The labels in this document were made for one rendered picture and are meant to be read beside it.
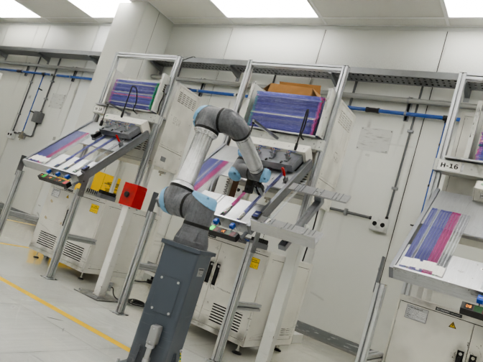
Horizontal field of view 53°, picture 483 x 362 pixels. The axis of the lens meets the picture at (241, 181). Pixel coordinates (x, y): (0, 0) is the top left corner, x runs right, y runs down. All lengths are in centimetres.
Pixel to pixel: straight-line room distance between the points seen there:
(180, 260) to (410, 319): 118
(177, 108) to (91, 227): 120
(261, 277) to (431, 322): 94
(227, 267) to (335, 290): 165
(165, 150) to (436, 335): 254
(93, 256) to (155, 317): 181
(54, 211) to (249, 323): 200
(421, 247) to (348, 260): 207
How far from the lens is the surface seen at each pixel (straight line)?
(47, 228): 419
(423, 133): 450
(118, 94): 425
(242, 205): 274
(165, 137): 405
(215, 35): 602
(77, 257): 385
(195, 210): 203
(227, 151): 331
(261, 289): 286
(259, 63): 356
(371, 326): 229
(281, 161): 295
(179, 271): 201
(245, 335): 289
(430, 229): 250
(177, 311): 201
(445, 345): 253
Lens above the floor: 65
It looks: 6 degrees up
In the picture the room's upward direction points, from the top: 17 degrees clockwise
